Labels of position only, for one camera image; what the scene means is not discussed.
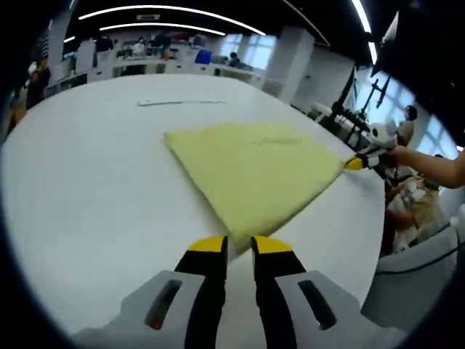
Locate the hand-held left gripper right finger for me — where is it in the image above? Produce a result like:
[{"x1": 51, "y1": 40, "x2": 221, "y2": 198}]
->
[{"x1": 250, "y1": 235, "x2": 368, "y2": 349}]

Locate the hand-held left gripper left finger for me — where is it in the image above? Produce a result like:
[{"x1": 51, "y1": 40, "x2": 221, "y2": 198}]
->
[{"x1": 119, "y1": 235, "x2": 229, "y2": 349}]

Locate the yellow garment with dark sleeves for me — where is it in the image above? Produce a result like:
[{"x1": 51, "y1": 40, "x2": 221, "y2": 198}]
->
[{"x1": 163, "y1": 121, "x2": 360, "y2": 252}]

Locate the black monitor on stand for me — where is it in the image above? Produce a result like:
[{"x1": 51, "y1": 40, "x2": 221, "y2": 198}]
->
[{"x1": 369, "y1": 73, "x2": 392, "y2": 111}]

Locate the black tripod stand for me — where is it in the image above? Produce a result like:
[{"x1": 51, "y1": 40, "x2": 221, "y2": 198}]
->
[{"x1": 331, "y1": 66, "x2": 360, "y2": 121}]

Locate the grey mesh chair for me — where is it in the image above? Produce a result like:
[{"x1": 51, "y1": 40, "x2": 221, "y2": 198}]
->
[{"x1": 358, "y1": 217, "x2": 465, "y2": 329}]

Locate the wide ceiling light strip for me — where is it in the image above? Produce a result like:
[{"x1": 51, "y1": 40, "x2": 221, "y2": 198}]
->
[{"x1": 350, "y1": 0, "x2": 374, "y2": 36}]

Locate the row of white counters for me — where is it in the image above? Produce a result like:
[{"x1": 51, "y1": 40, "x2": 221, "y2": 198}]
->
[{"x1": 46, "y1": 53, "x2": 285, "y2": 100}]

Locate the short curved ceiling light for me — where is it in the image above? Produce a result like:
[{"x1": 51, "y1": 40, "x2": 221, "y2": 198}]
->
[{"x1": 98, "y1": 22, "x2": 227, "y2": 37}]

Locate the brown cardboard box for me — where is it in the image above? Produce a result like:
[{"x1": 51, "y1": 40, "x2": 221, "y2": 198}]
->
[{"x1": 6, "y1": 90, "x2": 28, "y2": 136}]

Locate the long curved ceiling light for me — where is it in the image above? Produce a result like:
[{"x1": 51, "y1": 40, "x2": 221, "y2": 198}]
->
[{"x1": 77, "y1": 4, "x2": 267, "y2": 36}]

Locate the black cable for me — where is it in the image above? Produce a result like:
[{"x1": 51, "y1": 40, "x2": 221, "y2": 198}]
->
[{"x1": 376, "y1": 238, "x2": 463, "y2": 274}]

